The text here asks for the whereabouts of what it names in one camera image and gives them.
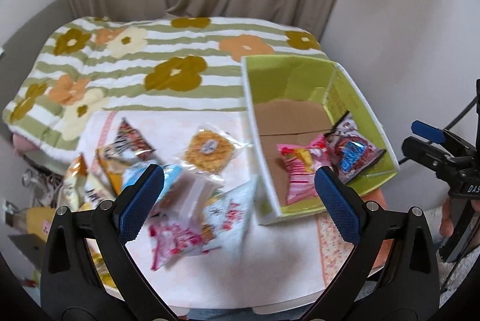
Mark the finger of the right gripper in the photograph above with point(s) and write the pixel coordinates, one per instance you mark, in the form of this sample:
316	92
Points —
443	164
428	132

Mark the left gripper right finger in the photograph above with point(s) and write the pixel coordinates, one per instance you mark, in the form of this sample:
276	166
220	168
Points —
392	271

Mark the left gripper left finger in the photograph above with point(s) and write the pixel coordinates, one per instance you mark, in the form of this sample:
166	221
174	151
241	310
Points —
70	285

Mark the red blue snack packet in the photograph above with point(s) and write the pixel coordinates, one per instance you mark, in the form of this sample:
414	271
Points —
349	151

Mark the yellow white chip bag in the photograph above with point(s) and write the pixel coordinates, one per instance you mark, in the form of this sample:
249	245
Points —
80	189

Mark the pink white candy bag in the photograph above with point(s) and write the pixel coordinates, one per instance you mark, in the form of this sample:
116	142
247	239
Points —
171	241

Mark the white translucent snack packet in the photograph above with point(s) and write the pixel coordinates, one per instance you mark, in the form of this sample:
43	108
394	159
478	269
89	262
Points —
184	201

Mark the light blue snack bag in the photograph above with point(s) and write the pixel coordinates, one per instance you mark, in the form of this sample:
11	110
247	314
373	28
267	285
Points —
171	173

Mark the red silver chip bag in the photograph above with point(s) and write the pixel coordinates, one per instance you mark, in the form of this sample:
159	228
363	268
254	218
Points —
128	148

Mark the pink striped snack bag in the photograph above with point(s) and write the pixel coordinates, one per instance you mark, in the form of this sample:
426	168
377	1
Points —
301	163

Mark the white red lettered bag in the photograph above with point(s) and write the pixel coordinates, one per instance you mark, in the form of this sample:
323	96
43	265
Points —
229	216

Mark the waffle cookie clear packet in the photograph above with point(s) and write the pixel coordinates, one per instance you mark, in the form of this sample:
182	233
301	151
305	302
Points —
211	150

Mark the person's right hand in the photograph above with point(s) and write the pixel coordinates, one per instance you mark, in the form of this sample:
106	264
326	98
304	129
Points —
447	227

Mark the floor clutter pile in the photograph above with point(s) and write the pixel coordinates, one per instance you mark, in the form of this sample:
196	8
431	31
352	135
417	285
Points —
31	225

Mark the green cardboard box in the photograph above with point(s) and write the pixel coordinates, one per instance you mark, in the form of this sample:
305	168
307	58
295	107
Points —
291	99

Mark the floral striped blanket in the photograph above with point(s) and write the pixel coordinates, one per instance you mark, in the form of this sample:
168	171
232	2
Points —
181	64

